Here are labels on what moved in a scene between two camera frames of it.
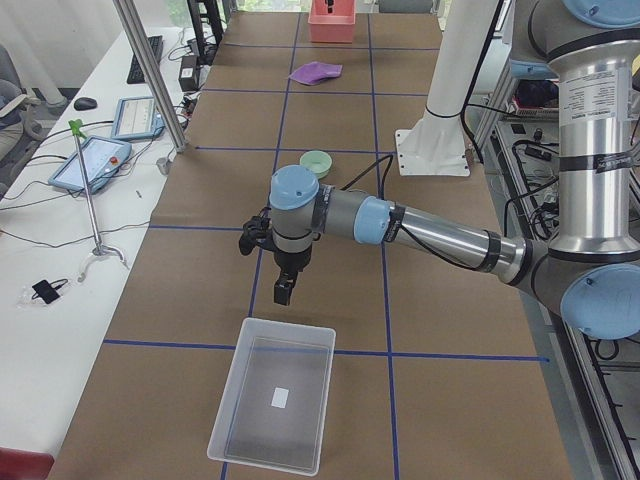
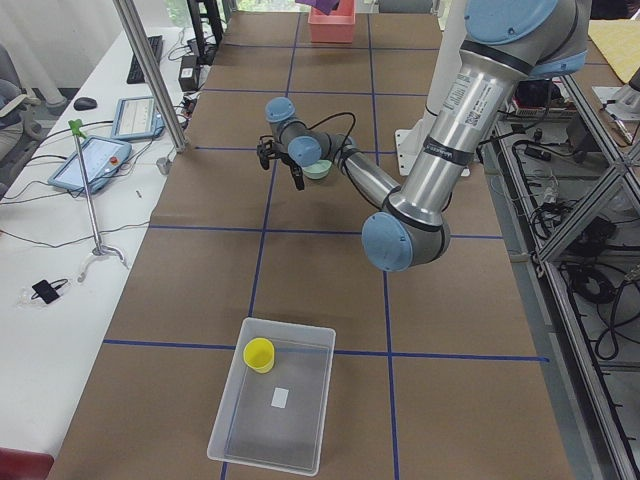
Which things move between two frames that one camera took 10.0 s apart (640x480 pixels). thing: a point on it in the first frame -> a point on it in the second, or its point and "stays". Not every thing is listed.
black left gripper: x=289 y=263 -> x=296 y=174
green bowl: x=318 y=162 stays
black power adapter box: x=189 y=65 stays
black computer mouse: x=85 y=104 stays
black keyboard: x=135 y=73 stays
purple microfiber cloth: x=313 y=72 -> x=326 y=6
